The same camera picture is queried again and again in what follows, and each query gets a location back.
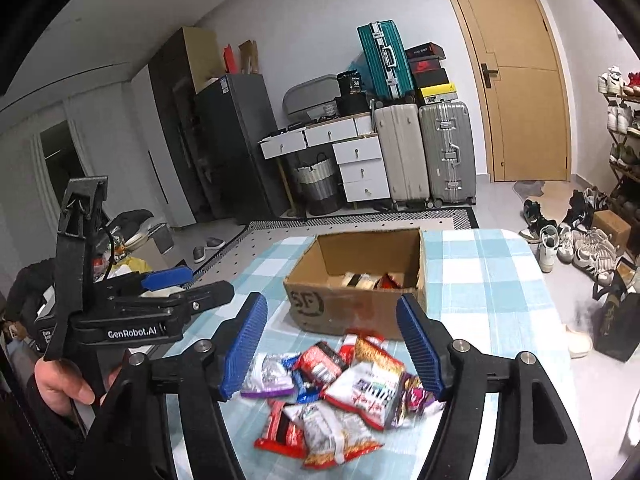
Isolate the red black snack packet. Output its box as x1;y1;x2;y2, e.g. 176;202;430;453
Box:
292;341;351;386

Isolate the pile of shoes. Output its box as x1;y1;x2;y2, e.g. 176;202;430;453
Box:
517;187;626;281

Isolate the dark grey fridge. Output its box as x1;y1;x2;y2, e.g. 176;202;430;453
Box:
192;72;291;221

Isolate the silver purple snack packet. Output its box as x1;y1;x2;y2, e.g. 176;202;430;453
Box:
240;352;297;400

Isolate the brown cardboard box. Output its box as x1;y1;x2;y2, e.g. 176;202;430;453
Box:
283;227;428;341

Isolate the wooden door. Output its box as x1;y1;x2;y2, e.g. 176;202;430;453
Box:
432;0;573;183

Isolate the beige suitcase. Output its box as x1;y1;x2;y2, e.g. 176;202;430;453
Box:
372;101;431;211

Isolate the dark brown wardrobe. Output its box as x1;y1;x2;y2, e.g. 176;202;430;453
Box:
147;26;226;231

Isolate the purple pink snack packet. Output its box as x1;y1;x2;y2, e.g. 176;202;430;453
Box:
397;375;446;426

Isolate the silver suitcase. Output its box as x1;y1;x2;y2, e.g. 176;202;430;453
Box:
417;100;478;208

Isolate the grey bin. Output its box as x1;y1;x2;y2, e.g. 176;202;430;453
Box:
150;224;176;256

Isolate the red orange noodle snack packet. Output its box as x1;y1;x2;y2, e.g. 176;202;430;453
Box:
351;332;407;373

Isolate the white slipper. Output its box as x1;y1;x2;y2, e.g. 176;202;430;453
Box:
565;324;595;359

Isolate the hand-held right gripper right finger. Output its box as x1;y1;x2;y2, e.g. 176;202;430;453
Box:
395;293;593;480

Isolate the yellow cloth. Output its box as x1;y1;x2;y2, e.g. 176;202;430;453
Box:
117;255;153;277

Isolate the white drawer desk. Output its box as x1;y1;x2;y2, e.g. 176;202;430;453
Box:
258;112;393;216

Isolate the red white balloon snack packet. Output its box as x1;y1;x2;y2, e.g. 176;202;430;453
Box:
339;331;360;362

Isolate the black tote bag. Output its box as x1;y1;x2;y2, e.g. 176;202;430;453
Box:
592;280;640;363

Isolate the black printed box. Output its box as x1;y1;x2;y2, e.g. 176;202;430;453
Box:
336;71;368;97

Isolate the white orange snack packet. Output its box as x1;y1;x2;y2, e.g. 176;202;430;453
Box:
282;402;383;470

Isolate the blue snack packet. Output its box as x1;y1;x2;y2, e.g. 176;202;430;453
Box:
290;377;331;405

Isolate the brown paper bag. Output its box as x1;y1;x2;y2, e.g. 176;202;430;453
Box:
237;39;261;75

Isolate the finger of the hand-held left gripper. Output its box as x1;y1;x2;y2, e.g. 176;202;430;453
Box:
140;281;236;323
102;266;195;301

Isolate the grey plastic tub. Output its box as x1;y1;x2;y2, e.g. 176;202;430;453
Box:
282;74;341;117

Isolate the teal suitcase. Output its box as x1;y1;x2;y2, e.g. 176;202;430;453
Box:
356;20;416;102

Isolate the small cardboard box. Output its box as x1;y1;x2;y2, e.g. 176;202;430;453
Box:
591;209;632;256

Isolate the striped laundry basket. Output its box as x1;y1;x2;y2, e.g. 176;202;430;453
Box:
292;155;343;213

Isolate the yellow black shoe box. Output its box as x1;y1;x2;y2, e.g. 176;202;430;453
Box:
415;82;457;106

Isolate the person's left hand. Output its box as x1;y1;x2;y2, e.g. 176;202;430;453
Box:
34;355;126;418

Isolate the red black shoe box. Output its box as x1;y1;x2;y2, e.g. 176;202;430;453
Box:
407;57;444;74

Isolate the wooden shoe rack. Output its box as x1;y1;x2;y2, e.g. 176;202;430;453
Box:
597;65;640;221

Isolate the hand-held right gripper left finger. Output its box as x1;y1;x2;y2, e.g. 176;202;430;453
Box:
75;292;269;480

